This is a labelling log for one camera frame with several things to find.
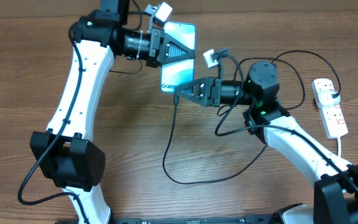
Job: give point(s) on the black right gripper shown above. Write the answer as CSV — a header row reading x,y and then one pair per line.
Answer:
x,y
204,97

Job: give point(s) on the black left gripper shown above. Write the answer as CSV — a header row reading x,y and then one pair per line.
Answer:
x,y
157,35

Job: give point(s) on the blue screen Galaxy smartphone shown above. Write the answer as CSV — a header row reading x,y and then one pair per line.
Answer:
x,y
177,73

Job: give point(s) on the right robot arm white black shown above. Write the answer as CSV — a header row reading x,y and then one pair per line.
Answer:
x,y
334,179

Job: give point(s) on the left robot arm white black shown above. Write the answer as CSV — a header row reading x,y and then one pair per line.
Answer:
x,y
65,152

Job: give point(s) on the white charger plug adapter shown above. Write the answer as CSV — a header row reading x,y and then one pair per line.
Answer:
x,y
325,99

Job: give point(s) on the white power strip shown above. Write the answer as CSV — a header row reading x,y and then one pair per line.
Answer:
x,y
332,117

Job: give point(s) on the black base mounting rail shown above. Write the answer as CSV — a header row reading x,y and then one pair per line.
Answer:
x,y
248,219

